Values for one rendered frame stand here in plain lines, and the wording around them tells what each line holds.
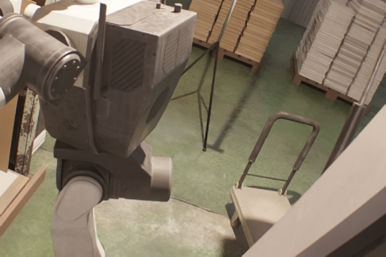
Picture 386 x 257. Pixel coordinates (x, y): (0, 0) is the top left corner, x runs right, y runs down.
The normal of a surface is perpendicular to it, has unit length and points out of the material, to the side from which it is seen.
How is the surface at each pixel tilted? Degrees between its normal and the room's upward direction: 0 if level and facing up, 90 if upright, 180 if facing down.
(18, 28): 22
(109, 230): 0
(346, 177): 85
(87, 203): 90
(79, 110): 105
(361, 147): 85
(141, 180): 90
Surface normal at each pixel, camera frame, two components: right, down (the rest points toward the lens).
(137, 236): 0.34, -0.83
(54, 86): 0.83, 0.53
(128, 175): 0.10, 0.50
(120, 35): -0.32, 0.41
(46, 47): 0.25, -0.62
